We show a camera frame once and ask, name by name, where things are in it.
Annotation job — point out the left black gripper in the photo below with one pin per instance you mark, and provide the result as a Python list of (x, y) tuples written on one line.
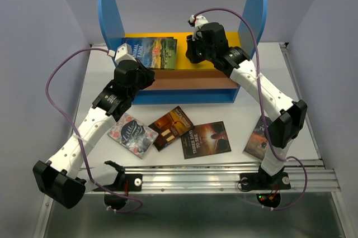
[(149, 76)]

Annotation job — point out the Three Days to See book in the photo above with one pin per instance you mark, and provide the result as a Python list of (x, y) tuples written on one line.
[(204, 140)]

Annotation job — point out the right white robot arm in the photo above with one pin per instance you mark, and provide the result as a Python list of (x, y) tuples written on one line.
[(287, 115)]

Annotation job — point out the Animal Farm book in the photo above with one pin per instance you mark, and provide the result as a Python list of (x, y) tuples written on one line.
[(156, 52)]

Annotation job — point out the Little Women book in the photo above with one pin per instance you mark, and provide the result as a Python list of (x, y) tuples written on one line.
[(133, 135)]

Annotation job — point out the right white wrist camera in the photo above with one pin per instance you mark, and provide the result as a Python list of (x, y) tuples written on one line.
[(197, 21)]

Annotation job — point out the brown Edward Tulane book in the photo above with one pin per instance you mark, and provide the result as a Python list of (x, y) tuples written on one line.
[(170, 127)]

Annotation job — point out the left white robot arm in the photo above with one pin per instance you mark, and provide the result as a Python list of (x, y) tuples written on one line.
[(59, 177)]

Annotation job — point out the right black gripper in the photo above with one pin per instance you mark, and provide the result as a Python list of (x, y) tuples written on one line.
[(191, 44)]

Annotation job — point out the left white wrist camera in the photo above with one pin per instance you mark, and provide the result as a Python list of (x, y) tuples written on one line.
[(123, 52)]

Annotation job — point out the Tale of Two Cities book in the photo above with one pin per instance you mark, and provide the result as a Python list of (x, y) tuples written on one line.
[(257, 142)]

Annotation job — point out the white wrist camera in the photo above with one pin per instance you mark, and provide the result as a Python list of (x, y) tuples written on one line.
[(197, 21), (123, 52)]

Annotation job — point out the aluminium mounting rail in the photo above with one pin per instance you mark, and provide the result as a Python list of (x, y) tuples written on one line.
[(196, 179)]

